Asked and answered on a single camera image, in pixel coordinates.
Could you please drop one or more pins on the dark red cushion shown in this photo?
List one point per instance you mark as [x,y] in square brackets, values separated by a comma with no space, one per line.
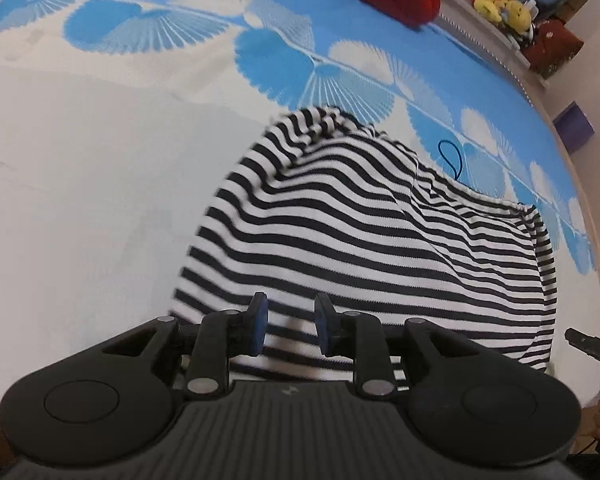
[552,45]

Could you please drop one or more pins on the blue leaf-patterned bed mat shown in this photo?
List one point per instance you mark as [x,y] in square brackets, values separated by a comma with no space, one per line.
[80,160]

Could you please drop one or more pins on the striped dress with white vest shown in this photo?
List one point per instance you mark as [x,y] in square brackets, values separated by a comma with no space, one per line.
[370,230]

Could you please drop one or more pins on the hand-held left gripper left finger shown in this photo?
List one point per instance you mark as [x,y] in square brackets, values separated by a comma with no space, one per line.
[256,325]

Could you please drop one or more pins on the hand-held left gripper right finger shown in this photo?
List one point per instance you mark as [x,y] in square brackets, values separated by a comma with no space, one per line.
[325,325]

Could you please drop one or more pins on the purple box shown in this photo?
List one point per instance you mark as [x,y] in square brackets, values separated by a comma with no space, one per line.
[574,127]

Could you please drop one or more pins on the white window sill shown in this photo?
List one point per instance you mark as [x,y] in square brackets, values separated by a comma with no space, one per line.
[462,7]

